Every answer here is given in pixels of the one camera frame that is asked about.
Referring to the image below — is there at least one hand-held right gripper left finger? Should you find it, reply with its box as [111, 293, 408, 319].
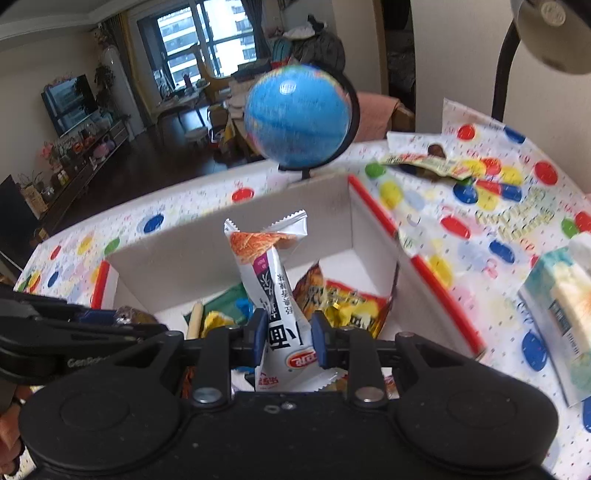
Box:
[136, 310, 269, 408]

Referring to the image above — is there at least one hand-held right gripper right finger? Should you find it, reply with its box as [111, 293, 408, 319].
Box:
[311, 310, 441, 408]

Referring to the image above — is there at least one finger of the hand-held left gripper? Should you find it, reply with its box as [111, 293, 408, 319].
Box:
[0, 286, 118, 325]
[37, 323, 169, 344]

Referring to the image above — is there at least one yellow snack packet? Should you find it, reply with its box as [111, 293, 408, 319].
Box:
[201, 310, 236, 337]

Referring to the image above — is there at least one red and yellow snack bag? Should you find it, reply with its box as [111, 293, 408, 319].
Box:
[293, 263, 393, 340]

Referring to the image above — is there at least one green snack packet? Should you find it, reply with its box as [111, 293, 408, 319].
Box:
[203, 284, 252, 324]

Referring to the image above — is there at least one tan biscuit stick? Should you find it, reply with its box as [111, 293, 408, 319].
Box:
[186, 302, 204, 340]

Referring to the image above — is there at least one white snack packet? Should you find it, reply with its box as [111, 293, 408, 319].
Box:
[224, 209, 352, 393]

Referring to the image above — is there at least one red cardboard box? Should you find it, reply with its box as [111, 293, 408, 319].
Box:
[91, 174, 485, 398]

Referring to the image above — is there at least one person's left hand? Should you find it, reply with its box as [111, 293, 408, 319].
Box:
[0, 385, 24, 476]

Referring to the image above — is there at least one black cabinet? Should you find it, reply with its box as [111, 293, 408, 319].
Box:
[0, 175, 40, 268]

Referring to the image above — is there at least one beige carton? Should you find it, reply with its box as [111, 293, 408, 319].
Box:
[21, 182, 47, 215]

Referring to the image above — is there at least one television cabinet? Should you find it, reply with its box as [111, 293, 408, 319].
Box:
[28, 117, 134, 232]

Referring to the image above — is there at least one balloon print tablecloth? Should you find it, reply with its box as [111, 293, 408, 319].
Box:
[14, 99, 591, 480]

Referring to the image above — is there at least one green yellow flat wrapper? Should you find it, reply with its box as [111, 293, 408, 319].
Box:
[379, 143, 476, 182]

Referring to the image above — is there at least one flat screen television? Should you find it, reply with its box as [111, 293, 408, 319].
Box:
[41, 74, 100, 137]

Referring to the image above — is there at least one blue desk globe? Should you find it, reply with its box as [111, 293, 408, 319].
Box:
[244, 65, 361, 183]

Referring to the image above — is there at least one pink cloth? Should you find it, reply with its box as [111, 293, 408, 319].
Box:
[355, 91, 402, 141]

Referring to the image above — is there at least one round coffee table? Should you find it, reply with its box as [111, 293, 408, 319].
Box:
[154, 85, 208, 121]

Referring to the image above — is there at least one green house plant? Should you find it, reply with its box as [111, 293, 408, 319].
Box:
[95, 65, 116, 112]

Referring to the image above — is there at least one tissue pack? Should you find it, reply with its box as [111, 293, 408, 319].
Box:
[517, 231, 591, 408]

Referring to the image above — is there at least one white tower air conditioner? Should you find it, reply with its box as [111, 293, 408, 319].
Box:
[102, 46, 148, 139]

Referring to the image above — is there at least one yellow wooden chair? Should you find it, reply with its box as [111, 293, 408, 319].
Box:
[194, 41, 232, 93]

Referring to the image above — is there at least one pile of clothes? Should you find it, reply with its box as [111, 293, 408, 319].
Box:
[272, 16, 347, 75]

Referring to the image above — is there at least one large window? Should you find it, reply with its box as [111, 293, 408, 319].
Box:
[139, 0, 273, 79]

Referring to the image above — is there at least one grey desk lamp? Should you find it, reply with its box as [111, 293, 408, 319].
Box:
[491, 0, 591, 121]

